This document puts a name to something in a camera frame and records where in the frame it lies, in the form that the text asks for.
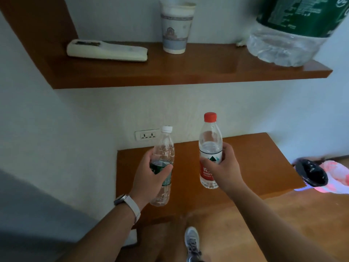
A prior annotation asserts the person's right hand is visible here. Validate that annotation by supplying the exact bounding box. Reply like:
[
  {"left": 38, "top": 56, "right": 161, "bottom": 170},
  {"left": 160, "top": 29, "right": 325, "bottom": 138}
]
[{"left": 200, "top": 142, "right": 247, "bottom": 195}]

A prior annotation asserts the person's left hand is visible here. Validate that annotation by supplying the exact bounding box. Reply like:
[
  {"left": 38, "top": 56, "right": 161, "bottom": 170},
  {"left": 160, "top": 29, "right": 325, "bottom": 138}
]
[{"left": 128, "top": 148, "right": 174, "bottom": 208}]

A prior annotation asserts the red label water bottle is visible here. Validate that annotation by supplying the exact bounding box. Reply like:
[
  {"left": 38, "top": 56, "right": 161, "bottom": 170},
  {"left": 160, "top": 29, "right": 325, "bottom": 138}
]
[{"left": 198, "top": 112, "right": 223, "bottom": 189}]

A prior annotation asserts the green label water bottle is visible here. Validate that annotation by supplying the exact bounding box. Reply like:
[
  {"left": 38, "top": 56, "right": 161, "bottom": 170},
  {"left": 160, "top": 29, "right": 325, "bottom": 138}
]
[{"left": 149, "top": 126, "right": 175, "bottom": 207}]

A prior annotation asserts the person's right forearm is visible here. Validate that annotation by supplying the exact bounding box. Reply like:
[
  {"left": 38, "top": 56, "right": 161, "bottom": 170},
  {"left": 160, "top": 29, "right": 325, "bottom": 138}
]
[{"left": 224, "top": 184, "right": 335, "bottom": 262}]

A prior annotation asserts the person's left forearm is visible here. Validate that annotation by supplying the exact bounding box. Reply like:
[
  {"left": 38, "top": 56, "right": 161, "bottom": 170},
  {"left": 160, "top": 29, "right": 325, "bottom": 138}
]
[{"left": 59, "top": 200, "right": 142, "bottom": 262}]

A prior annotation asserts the white band wristwatch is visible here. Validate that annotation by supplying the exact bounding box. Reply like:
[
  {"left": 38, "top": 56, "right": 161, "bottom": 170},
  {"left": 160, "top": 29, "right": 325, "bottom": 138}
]
[{"left": 114, "top": 194, "right": 141, "bottom": 224}]

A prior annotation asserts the grey sneaker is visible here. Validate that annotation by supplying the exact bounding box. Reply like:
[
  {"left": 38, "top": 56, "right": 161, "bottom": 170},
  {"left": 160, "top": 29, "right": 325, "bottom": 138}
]
[{"left": 184, "top": 227, "right": 203, "bottom": 262}]

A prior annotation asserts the black trash bin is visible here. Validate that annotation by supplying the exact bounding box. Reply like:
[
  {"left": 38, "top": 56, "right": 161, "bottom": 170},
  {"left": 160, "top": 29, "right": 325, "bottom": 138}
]
[{"left": 294, "top": 159, "right": 328, "bottom": 188}]

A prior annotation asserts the pink plastic bin bag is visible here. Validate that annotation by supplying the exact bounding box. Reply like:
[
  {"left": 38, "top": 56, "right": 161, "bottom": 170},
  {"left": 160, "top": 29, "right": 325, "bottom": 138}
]
[{"left": 293, "top": 160, "right": 349, "bottom": 194}]

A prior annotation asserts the white remote control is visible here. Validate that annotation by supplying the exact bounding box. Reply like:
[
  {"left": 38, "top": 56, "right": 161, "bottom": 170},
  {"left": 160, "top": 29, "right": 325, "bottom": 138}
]
[{"left": 67, "top": 39, "right": 148, "bottom": 62}]

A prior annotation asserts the printed paper cup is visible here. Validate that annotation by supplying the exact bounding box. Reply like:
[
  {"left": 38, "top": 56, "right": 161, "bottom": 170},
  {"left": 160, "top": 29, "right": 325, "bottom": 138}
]
[{"left": 159, "top": 0, "right": 197, "bottom": 55}]

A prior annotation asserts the large clear water jug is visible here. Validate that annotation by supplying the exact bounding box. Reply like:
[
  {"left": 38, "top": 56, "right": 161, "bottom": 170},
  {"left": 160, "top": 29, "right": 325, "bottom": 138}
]
[{"left": 247, "top": 0, "right": 349, "bottom": 67}]

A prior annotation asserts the white wall socket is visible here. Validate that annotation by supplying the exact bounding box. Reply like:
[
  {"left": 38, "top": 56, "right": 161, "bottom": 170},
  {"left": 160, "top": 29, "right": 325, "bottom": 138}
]
[{"left": 135, "top": 129, "right": 161, "bottom": 141}]

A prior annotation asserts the short wooden wall shelf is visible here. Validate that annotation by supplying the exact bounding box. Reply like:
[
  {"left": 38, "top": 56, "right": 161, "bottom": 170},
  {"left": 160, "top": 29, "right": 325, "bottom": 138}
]
[{"left": 116, "top": 133, "right": 305, "bottom": 229}]

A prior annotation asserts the long wooden wall shelf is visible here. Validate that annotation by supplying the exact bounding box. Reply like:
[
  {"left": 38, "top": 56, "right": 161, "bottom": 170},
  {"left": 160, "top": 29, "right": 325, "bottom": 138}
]
[{"left": 0, "top": 0, "right": 333, "bottom": 89}]

